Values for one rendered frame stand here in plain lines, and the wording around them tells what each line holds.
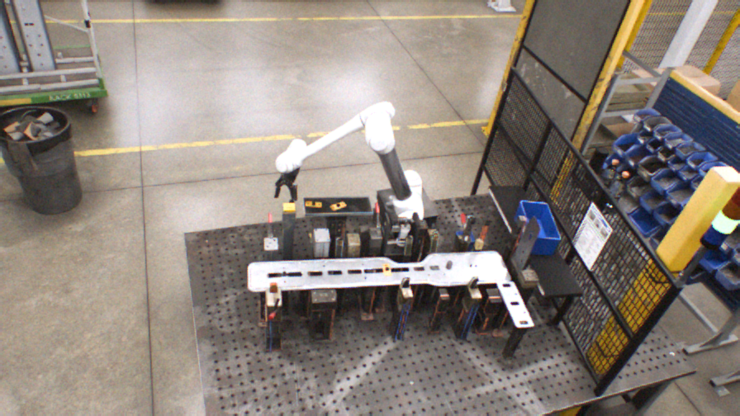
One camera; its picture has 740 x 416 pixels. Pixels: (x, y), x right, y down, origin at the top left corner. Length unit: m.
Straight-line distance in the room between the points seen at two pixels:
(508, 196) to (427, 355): 1.16
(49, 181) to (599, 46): 4.26
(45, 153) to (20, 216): 0.68
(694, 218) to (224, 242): 2.43
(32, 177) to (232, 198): 1.44
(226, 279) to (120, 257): 1.38
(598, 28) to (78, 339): 4.30
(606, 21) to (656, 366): 2.56
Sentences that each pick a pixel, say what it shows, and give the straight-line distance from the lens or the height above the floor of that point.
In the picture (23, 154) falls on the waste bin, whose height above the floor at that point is 0.62.
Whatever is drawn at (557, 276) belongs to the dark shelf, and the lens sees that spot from 3.11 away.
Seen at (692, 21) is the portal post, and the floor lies 1.25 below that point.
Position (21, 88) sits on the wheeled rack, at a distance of 5.94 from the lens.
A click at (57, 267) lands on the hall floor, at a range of 4.45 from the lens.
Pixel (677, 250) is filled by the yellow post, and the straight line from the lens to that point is 2.62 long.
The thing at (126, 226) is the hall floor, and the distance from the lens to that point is 4.62.
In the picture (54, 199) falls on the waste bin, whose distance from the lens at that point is 4.76.
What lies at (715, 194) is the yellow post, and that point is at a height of 1.93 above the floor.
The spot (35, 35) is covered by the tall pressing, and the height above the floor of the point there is 0.66.
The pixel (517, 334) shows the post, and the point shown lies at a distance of 2.89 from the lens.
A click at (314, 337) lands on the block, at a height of 0.74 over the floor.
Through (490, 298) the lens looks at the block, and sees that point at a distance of 2.92.
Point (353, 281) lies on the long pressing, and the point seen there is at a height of 1.00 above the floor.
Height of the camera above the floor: 3.09
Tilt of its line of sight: 41 degrees down
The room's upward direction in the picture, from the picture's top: 9 degrees clockwise
